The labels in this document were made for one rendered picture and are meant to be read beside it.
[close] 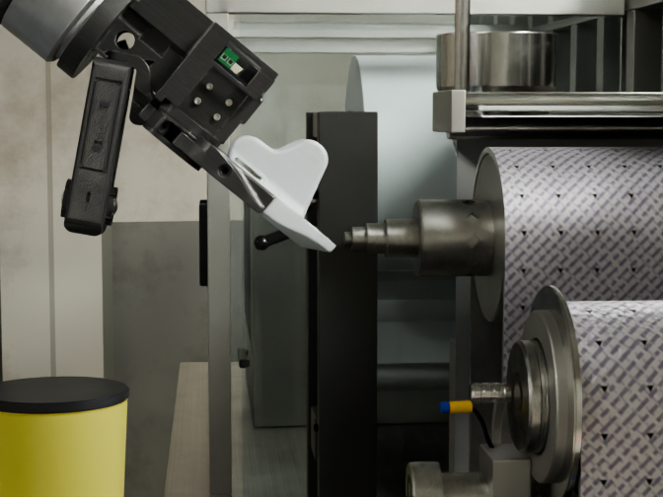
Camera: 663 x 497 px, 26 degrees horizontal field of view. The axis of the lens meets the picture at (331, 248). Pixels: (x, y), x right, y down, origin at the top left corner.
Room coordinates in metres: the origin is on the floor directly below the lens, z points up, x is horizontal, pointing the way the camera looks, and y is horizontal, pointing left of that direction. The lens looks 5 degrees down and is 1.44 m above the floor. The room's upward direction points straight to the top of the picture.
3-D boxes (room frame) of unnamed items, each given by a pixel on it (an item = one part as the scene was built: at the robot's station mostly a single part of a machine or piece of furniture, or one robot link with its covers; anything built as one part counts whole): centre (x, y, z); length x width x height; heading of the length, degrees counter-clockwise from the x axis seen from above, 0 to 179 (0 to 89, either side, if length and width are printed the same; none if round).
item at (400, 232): (1.19, -0.04, 1.33); 0.06 x 0.03 x 0.03; 95
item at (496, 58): (1.67, -0.19, 1.50); 0.14 x 0.14 x 0.06
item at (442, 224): (1.19, -0.10, 1.33); 0.06 x 0.06 x 0.06; 5
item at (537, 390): (0.94, -0.13, 1.25); 0.07 x 0.02 x 0.07; 5
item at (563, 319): (0.95, -0.15, 1.25); 0.15 x 0.01 x 0.15; 5
